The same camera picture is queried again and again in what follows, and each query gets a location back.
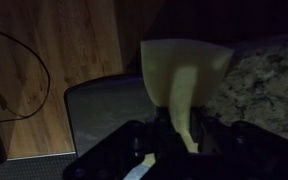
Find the pale yellow sponge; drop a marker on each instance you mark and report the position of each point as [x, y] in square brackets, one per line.
[184, 73]

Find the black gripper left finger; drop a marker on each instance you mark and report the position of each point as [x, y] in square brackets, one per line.
[162, 128]

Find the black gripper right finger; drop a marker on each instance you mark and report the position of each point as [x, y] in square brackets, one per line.
[203, 131]

